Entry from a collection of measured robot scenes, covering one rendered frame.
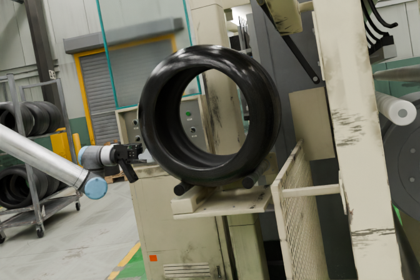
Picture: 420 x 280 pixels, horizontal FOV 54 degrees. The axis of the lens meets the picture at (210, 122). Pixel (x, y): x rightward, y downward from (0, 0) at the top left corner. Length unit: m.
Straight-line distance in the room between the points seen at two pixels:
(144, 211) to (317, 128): 1.23
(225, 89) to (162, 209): 0.92
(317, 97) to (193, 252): 1.23
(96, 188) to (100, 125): 9.79
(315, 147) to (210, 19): 0.74
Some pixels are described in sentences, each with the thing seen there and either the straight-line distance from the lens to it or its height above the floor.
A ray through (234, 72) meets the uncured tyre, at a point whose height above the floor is 1.31.
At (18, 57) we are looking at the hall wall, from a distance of 12.62.
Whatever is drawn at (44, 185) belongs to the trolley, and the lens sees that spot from 5.34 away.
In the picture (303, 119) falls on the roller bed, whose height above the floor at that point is 1.08.
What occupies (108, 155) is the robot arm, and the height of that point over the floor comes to 1.07.
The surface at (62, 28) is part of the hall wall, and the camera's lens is 12.05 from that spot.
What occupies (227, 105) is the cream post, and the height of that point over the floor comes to 1.19.
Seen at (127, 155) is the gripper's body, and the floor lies 1.06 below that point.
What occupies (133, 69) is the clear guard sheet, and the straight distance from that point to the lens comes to 2.47.
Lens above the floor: 1.23
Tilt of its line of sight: 3 degrees down
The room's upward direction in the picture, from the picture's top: 10 degrees counter-clockwise
